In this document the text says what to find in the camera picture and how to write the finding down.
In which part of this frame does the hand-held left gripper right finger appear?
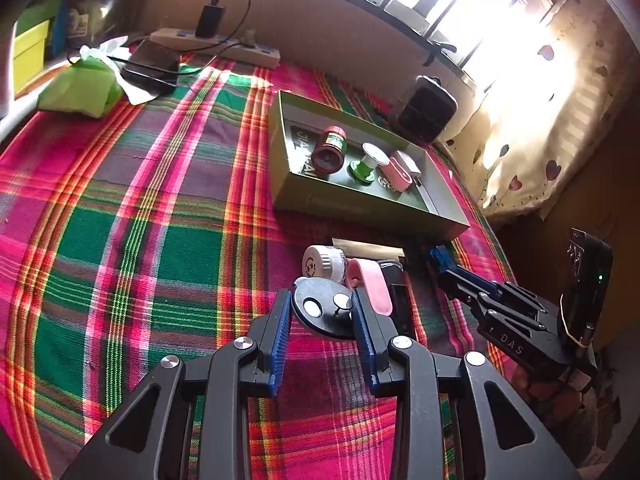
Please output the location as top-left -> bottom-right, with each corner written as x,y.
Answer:
350,287 -> 583,480

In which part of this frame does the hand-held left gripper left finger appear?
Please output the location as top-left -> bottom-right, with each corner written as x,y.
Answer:
60,287 -> 293,480

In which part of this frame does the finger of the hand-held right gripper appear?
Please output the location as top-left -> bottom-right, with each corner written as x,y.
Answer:
439,272 -> 543,333
429,245 -> 543,311

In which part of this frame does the black rectangular device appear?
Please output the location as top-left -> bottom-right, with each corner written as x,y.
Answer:
377,259 -> 417,339

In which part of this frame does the black round disc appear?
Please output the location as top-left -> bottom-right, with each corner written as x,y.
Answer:
292,276 -> 357,342

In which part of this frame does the pink clip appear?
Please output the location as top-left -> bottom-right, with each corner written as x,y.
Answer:
347,258 -> 393,317

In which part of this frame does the tan card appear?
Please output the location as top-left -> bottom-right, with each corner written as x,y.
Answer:
330,237 -> 407,263

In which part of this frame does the pink earphone cable winder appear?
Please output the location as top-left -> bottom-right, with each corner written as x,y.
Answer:
381,151 -> 418,193

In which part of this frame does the green white cardboard box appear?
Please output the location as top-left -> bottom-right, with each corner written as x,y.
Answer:
270,91 -> 471,242

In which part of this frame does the green white wire spool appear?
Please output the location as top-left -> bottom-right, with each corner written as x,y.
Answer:
348,142 -> 391,184

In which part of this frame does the red green tin can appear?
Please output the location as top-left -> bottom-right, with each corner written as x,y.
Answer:
312,127 -> 349,174

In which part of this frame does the cream curtain with hearts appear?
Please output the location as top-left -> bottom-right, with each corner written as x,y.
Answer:
430,10 -> 631,221

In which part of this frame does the plaid blanket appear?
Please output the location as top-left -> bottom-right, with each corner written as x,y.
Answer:
0,52 -> 521,480

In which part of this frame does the white tissue sheet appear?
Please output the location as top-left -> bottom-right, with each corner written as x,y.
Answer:
117,65 -> 173,107

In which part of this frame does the black phone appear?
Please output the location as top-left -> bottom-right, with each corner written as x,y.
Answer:
121,40 -> 181,96

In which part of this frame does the green tissue pack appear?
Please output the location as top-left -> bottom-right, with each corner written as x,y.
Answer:
37,45 -> 123,120

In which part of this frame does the beige power strip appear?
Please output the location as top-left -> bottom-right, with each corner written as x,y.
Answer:
150,27 -> 281,68

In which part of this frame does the black power adapter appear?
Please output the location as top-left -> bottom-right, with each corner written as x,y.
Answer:
195,4 -> 226,38

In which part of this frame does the clear plastic storage box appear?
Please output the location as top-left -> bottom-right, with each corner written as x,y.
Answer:
50,0 -> 156,61

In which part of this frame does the yellow-green cardboard box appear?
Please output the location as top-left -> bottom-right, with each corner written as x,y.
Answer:
12,0 -> 61,96

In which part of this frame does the black strap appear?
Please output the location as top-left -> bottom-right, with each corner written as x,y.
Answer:
422,40 -> 458,68

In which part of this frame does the black charging cable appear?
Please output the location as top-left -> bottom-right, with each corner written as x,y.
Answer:
107,0 -> 251,88

